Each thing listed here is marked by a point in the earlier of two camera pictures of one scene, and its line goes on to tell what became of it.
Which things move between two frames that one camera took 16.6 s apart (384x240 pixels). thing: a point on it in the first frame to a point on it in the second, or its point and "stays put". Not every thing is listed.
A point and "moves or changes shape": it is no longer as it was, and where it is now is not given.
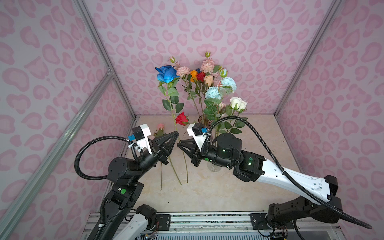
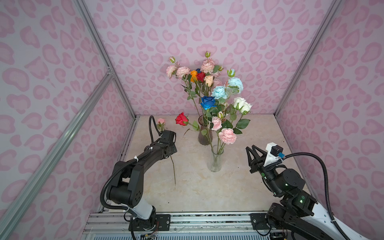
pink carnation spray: [174, 171] to [226, 134]
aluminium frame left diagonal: [48, 159] stays put
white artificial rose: [238, 105] moves or changes shape
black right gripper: [195, 155] to [258, 164]
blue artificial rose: [168, 75] to [208, 102]
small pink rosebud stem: [160, 131] to [160, 126]
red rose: [182, 119] stays put
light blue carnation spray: [213, 96] moves or changes shape
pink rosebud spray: [207, 65] stays put
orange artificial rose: [194, 77] stays put
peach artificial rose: [208, 80] stays put
